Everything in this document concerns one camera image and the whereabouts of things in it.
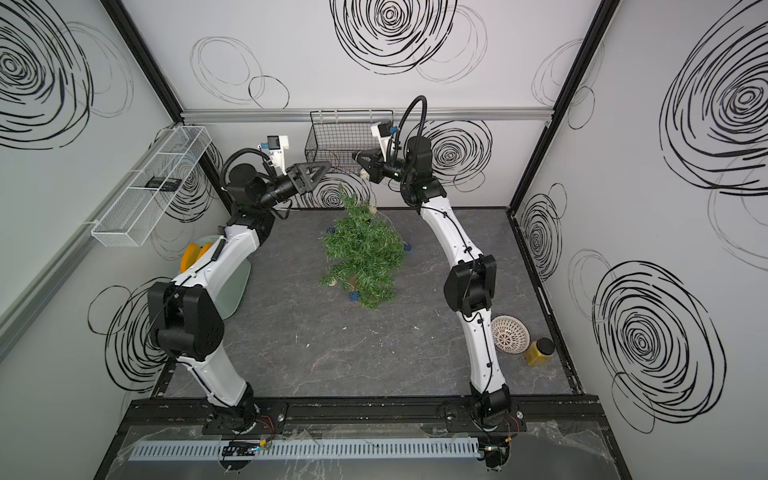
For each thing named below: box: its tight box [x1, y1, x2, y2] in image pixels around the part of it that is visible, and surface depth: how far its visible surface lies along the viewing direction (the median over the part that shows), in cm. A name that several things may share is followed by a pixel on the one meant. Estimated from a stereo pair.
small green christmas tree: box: [320, 184, 405, 310], surface depth 75 cm
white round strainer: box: [491, 315, 531, 355], surface depth 86 cm
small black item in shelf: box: [145, 176, 182, 192], surface depth 79 cm
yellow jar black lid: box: [525, 337, 555, 366], surface depth 79 cm
